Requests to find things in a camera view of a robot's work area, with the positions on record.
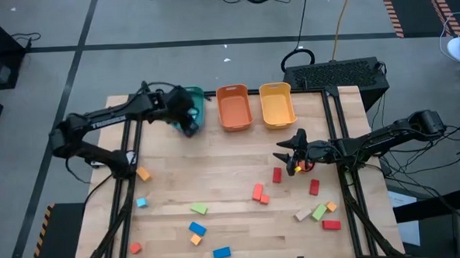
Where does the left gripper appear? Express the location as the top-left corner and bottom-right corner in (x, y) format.
(162, 85), (200, 140)

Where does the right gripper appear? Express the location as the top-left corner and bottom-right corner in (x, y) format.
(271, 126), (336, 178)

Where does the teal plastic bin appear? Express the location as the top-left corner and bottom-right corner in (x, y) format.
(172, 85), (208, 134)

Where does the orange-red block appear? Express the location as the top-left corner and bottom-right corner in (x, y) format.
(251, 182), (265, 202)
(297, 159), (317, 173)

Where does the beige block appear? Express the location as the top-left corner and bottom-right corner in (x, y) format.
(294, 207), (313, 222)

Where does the green block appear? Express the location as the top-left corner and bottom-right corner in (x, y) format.
(310, 203), (329, 223)
(190, 201), (210, 216)

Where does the yellow-orange block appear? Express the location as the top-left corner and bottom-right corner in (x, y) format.
(135, 166), (152, 183)

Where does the blue block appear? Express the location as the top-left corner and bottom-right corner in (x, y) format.
(212, 246), (232, 258)
(187, 220), (208, 238)

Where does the yellow plastic bin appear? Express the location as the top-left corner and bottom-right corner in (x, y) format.
(258, 81), (298, 131)

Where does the orange plastic bin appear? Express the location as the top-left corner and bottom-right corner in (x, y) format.
(215, 83), (255, 134)

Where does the black perforated computer case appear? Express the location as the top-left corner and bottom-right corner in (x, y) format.
(281, 55), (392, 116)

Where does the white paper sheet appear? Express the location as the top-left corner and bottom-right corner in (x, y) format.
(388, 188), (422, 248)

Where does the black support beam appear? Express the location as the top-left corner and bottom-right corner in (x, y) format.
(392, 189), (460, 225)

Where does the black hazard-striped mat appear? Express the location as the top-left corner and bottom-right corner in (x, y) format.
(26, 201), (89, 258)
(378, 0), (460, 40)

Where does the black aluminium table frame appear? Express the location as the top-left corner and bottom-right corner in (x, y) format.
(71, 70), (406, 258)

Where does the black coiled cable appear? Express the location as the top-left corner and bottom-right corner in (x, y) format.
(277, 0), (317, 75)

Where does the black sleeved cable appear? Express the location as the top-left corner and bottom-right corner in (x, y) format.
(76, 179), (139, 258)
(340, 176), (399, 258)

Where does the yellow cable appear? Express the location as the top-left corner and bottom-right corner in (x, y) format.
(328, 0), (358, 61)

